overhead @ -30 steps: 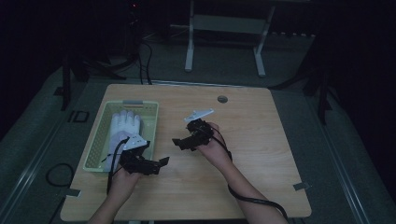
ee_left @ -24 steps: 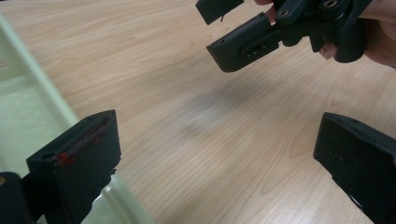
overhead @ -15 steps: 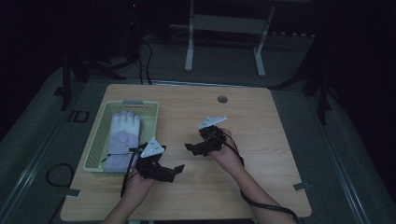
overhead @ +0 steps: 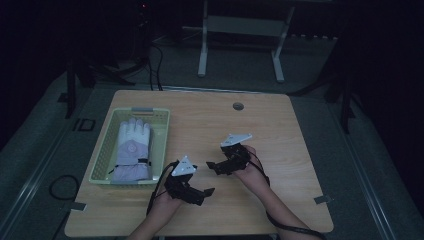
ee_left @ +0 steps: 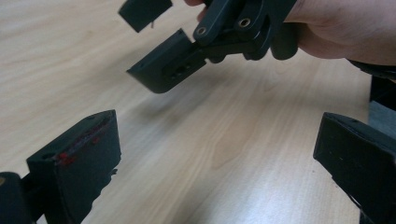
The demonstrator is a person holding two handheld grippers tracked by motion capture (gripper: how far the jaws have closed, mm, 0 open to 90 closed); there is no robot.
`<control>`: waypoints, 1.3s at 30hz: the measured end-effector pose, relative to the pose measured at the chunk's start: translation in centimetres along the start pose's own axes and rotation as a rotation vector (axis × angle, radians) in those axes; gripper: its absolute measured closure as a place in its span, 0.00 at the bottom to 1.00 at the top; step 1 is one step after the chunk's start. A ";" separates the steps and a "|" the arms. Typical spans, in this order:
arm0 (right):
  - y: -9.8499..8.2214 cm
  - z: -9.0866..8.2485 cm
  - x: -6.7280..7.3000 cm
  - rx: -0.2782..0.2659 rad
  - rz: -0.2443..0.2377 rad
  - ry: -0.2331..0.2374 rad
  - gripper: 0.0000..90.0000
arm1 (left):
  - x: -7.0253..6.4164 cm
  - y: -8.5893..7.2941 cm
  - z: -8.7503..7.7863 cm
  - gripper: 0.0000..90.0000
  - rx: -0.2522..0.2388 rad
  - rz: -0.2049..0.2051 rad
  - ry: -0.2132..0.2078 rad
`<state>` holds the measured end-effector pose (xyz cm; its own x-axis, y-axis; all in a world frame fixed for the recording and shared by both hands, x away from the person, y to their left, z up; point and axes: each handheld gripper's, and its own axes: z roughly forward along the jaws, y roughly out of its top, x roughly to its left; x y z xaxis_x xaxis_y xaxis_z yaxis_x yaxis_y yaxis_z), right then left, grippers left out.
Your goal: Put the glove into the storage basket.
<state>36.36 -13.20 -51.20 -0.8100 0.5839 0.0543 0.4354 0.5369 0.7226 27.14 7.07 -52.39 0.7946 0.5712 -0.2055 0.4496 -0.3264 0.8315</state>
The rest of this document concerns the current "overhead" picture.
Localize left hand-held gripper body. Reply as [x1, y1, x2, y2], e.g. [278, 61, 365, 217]
[165, 155, 205, 202]

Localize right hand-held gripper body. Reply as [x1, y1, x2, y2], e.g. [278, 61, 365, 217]
[219, 132, 254, 175]

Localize pale green plastic basket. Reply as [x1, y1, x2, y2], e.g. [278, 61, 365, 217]
[88, 106, 171, 186]

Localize lilac and white ski glove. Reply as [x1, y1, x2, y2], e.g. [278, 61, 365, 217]
[109, 116, 154, 184]

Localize person's left hand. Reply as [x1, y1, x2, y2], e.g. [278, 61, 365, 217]
[147, 191, 184, 223]

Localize person's right hand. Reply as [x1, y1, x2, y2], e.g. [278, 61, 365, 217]
[234, 146, 271, 198]

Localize grey tape strip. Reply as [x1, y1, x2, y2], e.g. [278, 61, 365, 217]
[67, 201, 88, 213]
[313, 194, 334, 205]

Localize black metal stand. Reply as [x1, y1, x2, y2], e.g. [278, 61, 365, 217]
[57, 54, 136, 120]
[289, 64, 357, 135]

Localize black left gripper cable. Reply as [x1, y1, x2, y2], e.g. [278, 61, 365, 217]
[146, 161, 180, 217]

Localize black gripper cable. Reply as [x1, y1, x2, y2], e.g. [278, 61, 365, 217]
[146, 161, 180, 217]
[245, 149, 328, 240]

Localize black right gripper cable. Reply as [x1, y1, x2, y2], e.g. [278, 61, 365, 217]
[245, 149, 328, 240]

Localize black hanging cables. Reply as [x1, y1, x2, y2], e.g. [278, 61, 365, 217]
[145, 42, 165, 92]

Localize black floor bracket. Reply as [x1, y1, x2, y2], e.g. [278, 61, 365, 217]
[72, 117, 97, 132]

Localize black looped floor cable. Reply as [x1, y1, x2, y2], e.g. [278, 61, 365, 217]
[48, 174, 81, 202]

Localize white metal desk frame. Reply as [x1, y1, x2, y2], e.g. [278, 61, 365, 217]
[196, 0, 296, 84]

